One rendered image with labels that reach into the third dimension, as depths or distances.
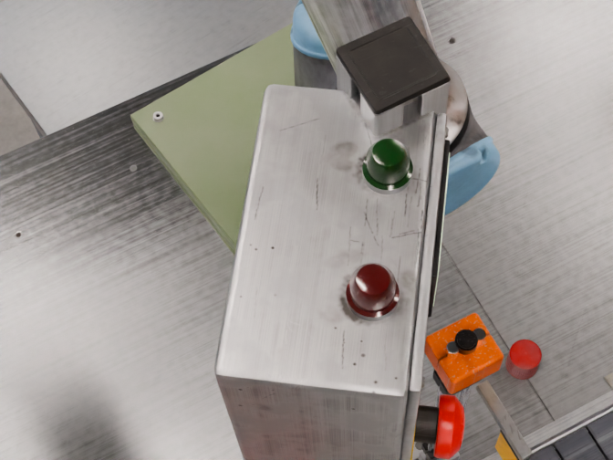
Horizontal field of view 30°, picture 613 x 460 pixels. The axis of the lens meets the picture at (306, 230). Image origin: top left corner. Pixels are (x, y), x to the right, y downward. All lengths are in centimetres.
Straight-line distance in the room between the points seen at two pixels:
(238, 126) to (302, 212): 76
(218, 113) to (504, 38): 37
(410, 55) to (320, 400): 18
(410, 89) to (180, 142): 76
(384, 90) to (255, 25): 87
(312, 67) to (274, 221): 57
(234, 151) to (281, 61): 14
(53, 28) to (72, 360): 45
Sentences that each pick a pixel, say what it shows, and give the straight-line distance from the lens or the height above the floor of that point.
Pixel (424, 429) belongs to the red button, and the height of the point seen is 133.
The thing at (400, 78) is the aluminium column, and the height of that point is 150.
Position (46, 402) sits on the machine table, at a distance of 127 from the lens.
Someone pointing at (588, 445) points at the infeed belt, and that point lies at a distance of 118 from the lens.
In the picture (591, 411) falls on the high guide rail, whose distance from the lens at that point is 110.
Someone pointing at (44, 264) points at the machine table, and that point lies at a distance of 133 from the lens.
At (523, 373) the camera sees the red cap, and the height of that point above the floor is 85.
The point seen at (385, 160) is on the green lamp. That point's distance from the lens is 57.
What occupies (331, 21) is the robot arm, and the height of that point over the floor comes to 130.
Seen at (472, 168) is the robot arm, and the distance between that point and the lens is 106.
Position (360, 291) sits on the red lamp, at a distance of 54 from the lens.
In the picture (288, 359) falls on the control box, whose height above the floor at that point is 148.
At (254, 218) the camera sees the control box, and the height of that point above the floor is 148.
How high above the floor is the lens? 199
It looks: 63 degrees down
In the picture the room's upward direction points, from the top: 5 degrees counter-clockwise
